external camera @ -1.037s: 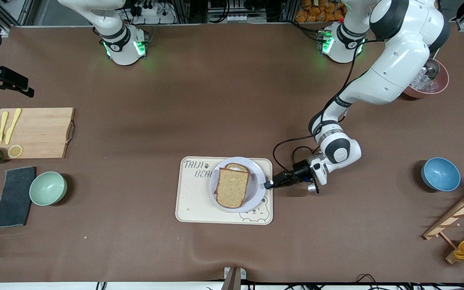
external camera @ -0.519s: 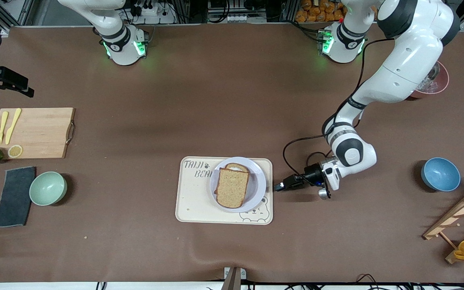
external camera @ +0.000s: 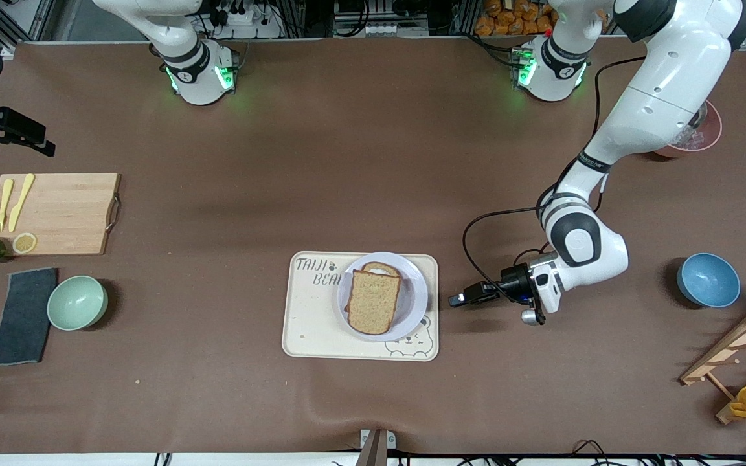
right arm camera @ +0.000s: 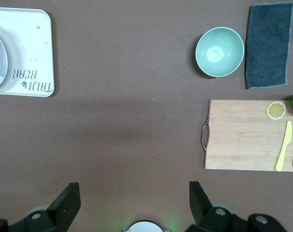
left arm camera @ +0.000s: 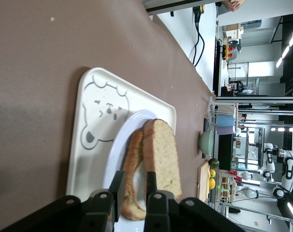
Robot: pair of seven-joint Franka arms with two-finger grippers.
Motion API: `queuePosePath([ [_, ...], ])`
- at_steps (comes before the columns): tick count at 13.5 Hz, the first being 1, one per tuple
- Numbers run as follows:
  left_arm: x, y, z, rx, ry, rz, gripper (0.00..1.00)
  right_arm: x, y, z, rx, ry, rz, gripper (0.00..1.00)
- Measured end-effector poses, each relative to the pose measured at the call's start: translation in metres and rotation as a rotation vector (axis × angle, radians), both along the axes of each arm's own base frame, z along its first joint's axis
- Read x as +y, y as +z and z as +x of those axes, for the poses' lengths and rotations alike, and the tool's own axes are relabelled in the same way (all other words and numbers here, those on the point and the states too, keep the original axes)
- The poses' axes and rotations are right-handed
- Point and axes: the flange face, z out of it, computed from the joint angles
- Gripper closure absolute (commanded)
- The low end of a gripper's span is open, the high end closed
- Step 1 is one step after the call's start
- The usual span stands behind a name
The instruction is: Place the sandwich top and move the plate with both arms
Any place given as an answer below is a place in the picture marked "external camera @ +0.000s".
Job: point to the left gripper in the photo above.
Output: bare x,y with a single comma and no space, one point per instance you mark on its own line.
513,281

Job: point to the pale blue round plate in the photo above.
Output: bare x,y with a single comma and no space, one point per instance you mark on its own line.
415,298

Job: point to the brown bread slice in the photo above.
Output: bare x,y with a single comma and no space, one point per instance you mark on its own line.
373,303
379,265

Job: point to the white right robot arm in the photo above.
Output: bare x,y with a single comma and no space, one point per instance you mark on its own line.
198,71

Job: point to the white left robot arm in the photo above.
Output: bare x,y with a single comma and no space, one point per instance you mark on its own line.
580,246

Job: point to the yellow plastic fork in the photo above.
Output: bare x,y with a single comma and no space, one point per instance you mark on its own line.
4,200

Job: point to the yellow plastic knife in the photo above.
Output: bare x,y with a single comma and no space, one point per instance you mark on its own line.
21,200

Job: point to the wooden cutting board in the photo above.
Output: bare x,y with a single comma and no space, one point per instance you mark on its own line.
68,213

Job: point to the lemon slice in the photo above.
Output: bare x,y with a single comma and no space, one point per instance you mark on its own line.
24,243

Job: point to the dark grey cloth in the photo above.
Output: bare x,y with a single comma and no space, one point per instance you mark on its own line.
23,317

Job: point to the cream bear print tray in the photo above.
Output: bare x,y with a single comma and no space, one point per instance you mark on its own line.
308,323

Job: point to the mint green bowl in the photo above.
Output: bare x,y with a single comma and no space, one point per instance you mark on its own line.
76,303

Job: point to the blue bowl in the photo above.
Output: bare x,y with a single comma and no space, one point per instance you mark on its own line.
708,279

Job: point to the white power strip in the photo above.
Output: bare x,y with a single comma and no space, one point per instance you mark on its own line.
237,16

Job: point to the wooden dish rack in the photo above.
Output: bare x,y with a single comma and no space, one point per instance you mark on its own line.
735,349

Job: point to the clear ice cubes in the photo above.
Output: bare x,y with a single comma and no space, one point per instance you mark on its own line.
689,134

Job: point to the orange snack bags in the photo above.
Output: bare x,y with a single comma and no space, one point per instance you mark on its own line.
502,22

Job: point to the pink bowl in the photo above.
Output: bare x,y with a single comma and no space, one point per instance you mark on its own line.
711,133

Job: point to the grey metal camera mount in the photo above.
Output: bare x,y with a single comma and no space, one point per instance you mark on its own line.
375,446

